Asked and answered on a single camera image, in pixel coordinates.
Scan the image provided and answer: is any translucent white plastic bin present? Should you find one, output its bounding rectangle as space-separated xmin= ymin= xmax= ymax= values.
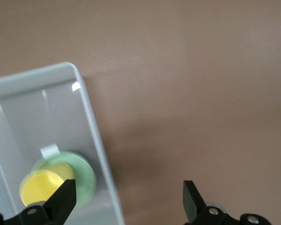
xmin=0 ymin=61 xmax=126 ymax=225

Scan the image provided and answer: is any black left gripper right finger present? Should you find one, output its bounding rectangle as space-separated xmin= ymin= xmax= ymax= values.
xmin=183 ymin=180 xmax=272 ymax=225

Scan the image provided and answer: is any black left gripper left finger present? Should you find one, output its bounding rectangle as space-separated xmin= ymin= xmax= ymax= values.
xmin=0 ymin=179 xmax=77 ymax=225

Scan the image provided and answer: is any yellow cup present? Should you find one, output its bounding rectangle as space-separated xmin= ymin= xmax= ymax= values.
xmin=19 ymin=164 xmax=76 ymax=207

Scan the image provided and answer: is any brown table cover sheet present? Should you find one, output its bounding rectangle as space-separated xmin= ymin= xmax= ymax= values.
xmin=0 ymin=0 xmax=281 ymax=225

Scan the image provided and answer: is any pale green bowl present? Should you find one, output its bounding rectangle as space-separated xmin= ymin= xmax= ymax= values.
xmin=31 ymin=151 xmax=97 ymax=209

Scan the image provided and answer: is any small white label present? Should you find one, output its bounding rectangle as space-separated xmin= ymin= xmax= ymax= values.
xmin=39 ymin=143 xmax=62 ymax=160

